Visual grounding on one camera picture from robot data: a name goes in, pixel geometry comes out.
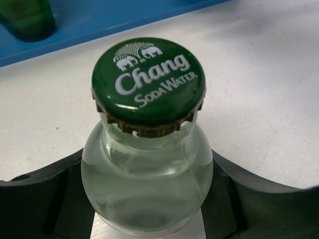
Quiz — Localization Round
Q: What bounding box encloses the blue and yellow shelf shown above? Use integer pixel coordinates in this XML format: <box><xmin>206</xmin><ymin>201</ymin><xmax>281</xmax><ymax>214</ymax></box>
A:
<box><xmin>0</xmin><ymin>0</ymin><xmax>224</xmax><ymax>67</ymax></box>

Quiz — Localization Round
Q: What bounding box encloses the green Perrier bottle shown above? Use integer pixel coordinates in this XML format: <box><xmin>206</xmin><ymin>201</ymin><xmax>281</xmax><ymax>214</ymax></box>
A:
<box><xmin>0</xmin><ymin>0</ymin><xmax>56</xmax><ymax>42</ymax></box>

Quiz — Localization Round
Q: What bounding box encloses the clear glass bottle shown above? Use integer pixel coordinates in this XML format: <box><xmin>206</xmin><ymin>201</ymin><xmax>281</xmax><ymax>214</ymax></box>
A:
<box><xmin>81</xmin><ymin>37</ymin><xmax>213</xmax><ymax>238</ymax></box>

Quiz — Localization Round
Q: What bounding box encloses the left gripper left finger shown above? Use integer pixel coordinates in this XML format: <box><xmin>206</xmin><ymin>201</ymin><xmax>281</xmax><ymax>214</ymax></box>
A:
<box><xmin>0</xmin><ymin>150</ymin><xmax>95</xmax><ymax>239</ymax></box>

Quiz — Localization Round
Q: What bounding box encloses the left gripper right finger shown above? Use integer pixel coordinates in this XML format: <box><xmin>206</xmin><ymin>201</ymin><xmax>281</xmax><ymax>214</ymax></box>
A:
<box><xmin>201</xmin><ymin>152</ymin><xmax>319</xmax><ymax>239</ymax></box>

